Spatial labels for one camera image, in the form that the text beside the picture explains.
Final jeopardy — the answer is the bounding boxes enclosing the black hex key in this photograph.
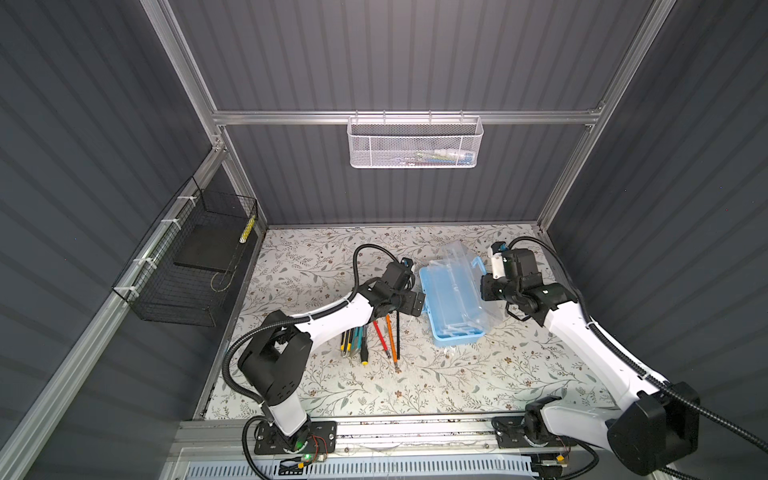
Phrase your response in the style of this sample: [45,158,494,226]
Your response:
[395,311,401,363]

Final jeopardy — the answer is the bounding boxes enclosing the light blue plastic tool box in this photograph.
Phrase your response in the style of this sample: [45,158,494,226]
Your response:
[419,241,503,348]

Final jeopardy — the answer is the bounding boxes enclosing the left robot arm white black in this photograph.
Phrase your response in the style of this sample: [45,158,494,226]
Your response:
[221,243,425,439]

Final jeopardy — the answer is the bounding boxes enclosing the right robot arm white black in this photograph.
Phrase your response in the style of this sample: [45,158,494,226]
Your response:
[480,236,767,478]

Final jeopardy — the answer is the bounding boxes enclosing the teal utility knife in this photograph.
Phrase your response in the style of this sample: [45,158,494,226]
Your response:
[349,327,365,355]

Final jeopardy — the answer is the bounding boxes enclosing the yellow black utility knife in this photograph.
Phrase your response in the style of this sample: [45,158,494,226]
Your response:
[340,329,354,356]

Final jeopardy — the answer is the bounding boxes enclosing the black yellow tip screwdriver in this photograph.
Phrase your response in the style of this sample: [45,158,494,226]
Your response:
[360,327,369,365]

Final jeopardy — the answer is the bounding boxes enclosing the floral table mat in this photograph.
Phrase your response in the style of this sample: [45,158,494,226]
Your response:
[235,224,613,417]

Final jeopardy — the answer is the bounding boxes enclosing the yellow marker in black basket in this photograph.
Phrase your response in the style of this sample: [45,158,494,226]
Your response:
[239,215,256,244]

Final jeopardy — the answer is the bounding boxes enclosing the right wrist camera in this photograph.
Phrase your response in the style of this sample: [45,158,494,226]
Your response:
[488,241,507,279]

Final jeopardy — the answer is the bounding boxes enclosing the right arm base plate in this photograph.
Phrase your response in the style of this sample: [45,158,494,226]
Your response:
[490,413,577,450]

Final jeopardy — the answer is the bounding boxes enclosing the white wire mesh basket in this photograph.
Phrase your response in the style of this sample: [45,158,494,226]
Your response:
[346,115,484,169]

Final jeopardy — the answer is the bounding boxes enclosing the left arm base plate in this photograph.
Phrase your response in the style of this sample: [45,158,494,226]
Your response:
[253,420,338,455]

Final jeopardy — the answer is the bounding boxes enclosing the white slotted cable duct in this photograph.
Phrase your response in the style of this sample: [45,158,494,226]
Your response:
[182,455,541,480]

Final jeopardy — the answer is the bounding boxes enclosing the black wire mesh basket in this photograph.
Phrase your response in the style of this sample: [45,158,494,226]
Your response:
[113,181,259,327]

